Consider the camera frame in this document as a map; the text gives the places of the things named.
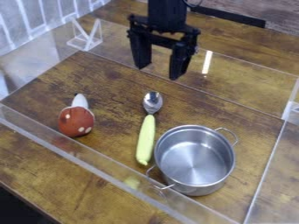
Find clear acrylic triangle bracket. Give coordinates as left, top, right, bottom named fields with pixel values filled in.
left=67, top=19, right=103, bottom=52

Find clear acrylic front barrier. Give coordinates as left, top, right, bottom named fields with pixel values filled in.
left=0, top=103, right=238, bottom=224

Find green handled metal spoon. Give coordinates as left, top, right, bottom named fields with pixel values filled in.
left=135, top=91, right=163, bottom=165

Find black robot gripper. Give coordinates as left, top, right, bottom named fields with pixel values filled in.
left=127, top=0, right=202, bottom=81

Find black bar on table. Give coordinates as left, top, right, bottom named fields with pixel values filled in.
left=191, top=6, right=267, bottom=28

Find stainless steel pot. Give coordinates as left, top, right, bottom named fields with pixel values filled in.
left=146, top=125, right=239, bottom=196

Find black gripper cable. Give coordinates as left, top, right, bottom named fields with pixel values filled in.
left=182, top=0, right=205, bottom=9

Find clear acrylic right barrier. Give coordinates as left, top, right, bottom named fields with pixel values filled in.
left=245, top=78, right=299, bottom=224

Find clear acrylic barrier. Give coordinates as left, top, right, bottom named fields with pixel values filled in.
left=245, top=78, right=299, bottom=224
left=0, top=103, right=238, bottom=224

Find red toy mushroom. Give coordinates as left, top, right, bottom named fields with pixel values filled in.
left=59, top=94, right=95, bottom=137

